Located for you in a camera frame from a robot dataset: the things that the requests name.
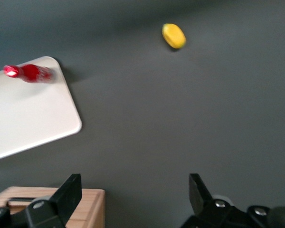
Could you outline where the yellow lemon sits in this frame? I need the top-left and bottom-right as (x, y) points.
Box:
(161, 23), (187, 50)

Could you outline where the light wooden box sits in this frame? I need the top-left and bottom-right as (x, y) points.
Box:
(0, 186), (106, 228)

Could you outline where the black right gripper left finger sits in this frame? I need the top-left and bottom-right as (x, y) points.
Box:
(0, 173), (83, 228)

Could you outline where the white rectangular tray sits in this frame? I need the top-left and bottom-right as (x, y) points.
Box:
(0, 56), (83, 163)

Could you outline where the red coke bottle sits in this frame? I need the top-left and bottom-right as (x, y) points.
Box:
(3, 64), (55, 84)

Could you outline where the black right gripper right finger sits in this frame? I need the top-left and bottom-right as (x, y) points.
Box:
(179, 173), (285, 228)

